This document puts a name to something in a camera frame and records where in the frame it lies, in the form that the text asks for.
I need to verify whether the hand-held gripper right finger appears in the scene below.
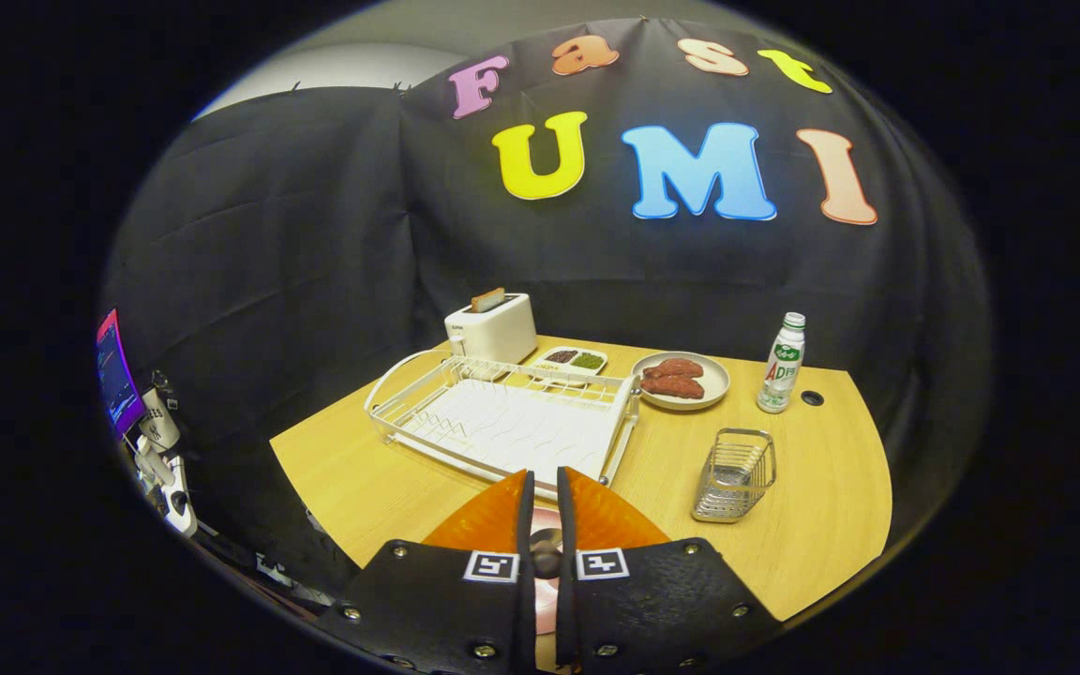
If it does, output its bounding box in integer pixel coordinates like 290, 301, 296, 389
556, 466, 785, 675

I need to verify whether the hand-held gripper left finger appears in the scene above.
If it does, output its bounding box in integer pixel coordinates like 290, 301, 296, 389
320, 470, 538, 675

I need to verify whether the pink plate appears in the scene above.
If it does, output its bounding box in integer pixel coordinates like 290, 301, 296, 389
534, 506, 560, 638

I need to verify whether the metal wire basket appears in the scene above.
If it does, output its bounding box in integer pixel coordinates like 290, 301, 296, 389
691, 428, 777, 524

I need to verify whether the white wire dish rack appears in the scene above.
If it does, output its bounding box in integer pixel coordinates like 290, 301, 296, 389
364, 349, 642, 503

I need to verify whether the beige plate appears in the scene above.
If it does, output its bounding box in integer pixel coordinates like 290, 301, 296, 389
631, 352, 731, 413

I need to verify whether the white divided tray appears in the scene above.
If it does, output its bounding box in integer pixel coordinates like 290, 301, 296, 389
532, 346, 609, 387

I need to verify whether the white green drink bottle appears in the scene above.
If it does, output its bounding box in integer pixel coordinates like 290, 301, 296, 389
756, 312, 807, 414

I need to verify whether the white toaster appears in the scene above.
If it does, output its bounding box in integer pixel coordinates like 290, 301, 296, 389
444, 292, 539, 366

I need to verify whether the white device on stand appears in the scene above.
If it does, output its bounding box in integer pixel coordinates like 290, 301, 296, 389
132, 387, 200, 538

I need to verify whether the pink framed screen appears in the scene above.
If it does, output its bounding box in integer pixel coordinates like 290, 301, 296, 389
96, 309, 147, 439

